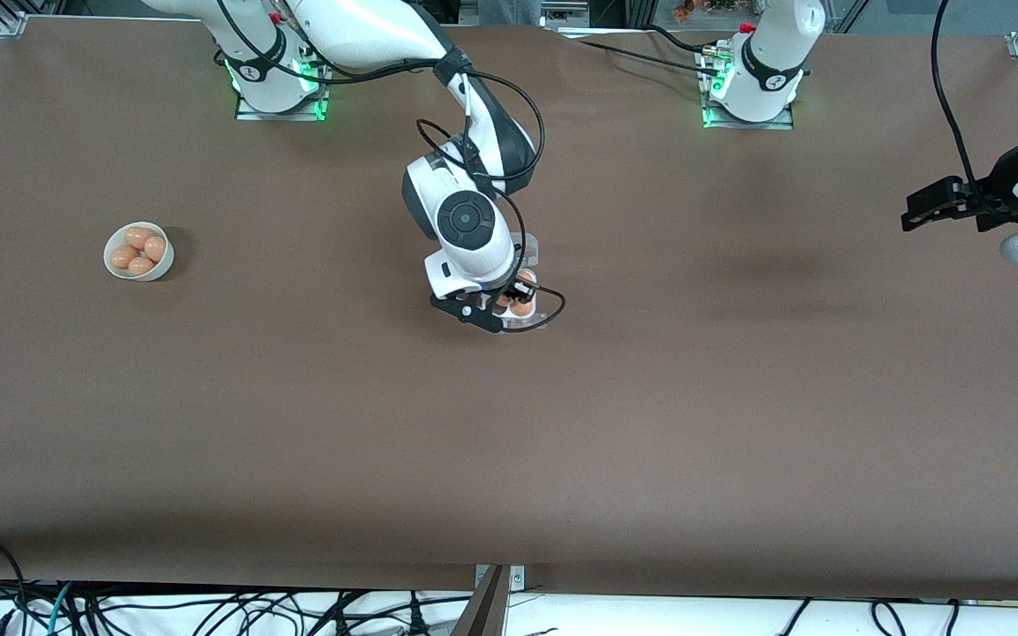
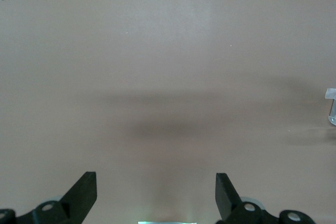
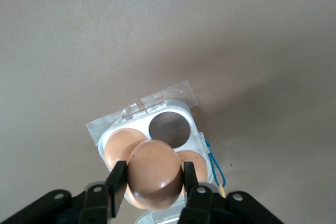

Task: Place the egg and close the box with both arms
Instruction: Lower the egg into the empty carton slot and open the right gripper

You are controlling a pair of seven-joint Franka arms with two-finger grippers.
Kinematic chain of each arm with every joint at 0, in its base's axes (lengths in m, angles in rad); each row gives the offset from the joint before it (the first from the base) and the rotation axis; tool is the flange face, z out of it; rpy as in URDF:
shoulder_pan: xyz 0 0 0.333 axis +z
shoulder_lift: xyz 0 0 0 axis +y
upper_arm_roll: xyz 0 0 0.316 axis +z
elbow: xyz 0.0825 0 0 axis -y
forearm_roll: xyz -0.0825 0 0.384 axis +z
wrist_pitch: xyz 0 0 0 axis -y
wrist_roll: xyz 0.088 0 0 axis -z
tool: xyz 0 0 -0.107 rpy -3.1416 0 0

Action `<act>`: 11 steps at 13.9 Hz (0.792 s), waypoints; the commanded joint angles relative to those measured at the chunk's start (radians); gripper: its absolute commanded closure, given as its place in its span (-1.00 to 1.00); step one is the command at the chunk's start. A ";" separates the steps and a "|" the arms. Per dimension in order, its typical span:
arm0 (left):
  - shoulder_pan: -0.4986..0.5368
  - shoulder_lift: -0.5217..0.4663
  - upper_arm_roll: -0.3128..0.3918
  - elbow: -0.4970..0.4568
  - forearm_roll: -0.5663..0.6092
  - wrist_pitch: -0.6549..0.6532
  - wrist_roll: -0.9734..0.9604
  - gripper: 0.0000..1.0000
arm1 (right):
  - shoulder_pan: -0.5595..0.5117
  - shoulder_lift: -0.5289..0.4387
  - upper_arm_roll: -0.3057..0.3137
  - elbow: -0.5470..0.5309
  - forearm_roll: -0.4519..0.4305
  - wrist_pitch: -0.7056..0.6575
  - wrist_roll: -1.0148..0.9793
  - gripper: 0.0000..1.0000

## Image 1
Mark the clear plastic egg carton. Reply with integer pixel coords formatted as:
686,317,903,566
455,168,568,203
498,231,551,333

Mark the person in blue jeans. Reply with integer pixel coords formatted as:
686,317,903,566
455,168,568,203
478,0,547,27

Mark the white round bowl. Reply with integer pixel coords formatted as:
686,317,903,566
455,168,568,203
103,221,176,283

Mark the dark slanted bar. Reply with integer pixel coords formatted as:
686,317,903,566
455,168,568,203
449,565,511,636

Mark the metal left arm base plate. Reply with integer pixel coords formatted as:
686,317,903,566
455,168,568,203
701,46,796,132

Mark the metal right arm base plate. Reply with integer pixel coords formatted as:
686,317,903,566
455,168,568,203
234,40,331,123

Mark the long black base cable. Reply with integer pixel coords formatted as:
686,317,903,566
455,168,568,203
558,34,722,77

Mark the small metal table bracket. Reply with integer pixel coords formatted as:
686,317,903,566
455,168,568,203
474,564,527,592

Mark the short black base cable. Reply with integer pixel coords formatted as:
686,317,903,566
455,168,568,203
646,25,710,54

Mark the teal cable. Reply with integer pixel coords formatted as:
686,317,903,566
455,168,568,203
47,580,76,636

